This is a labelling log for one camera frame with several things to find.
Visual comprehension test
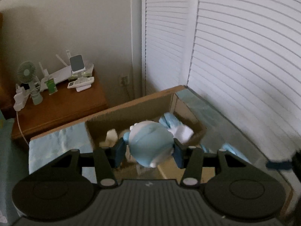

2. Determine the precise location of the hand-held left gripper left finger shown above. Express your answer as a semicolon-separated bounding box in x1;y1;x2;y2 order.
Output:
50;144;127;189

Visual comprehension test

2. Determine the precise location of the teal bed sheet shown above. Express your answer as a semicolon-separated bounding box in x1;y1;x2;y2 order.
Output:
0;113;31;226

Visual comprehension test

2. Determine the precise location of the brown cardboard box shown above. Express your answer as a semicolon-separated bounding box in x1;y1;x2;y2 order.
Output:
29;86;208;182

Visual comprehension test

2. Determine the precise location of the wooden nightstand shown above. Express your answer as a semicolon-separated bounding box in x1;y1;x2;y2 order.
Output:
11;75;109;146

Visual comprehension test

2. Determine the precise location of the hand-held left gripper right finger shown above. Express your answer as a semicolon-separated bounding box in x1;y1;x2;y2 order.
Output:
173;141;247;189

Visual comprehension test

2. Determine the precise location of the green bottle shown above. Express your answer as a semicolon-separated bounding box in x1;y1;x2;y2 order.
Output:
47;79;58;96

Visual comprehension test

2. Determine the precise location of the white router with antennas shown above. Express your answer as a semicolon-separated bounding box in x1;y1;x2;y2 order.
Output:
39;49;94;90

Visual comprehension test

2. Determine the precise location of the white louvered door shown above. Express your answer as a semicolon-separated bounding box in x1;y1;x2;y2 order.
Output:
141;0;200;97
187;0;301;160

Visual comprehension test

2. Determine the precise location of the cream fabric ring with cord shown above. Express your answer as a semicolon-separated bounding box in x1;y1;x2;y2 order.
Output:
105;128;119;149

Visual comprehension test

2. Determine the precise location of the white power strip with plugs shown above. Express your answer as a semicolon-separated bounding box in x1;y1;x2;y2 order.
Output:
13;83;32;111

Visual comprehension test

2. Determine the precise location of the white cloth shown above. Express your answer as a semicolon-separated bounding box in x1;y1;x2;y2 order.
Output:
169;125;194;144

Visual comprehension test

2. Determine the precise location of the wall socket with plug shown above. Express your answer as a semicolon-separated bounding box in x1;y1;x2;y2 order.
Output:
119;75;130;99

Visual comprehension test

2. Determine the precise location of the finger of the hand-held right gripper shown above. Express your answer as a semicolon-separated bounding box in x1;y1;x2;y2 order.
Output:
266;154;301;171

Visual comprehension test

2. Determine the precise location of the white remote control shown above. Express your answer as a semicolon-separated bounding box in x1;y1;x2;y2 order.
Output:
67;76;95;89

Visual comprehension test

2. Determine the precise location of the blue and white plush toy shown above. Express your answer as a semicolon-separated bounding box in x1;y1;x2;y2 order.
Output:
123;121;175;168

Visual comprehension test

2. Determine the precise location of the white power cable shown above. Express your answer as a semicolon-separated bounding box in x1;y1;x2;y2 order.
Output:
16;109;31;144

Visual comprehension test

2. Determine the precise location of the small green desk fan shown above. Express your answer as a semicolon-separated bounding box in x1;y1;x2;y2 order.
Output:
17;61;37;86

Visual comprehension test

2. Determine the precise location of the pale green cup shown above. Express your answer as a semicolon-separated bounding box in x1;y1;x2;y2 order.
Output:
30;91;43;105

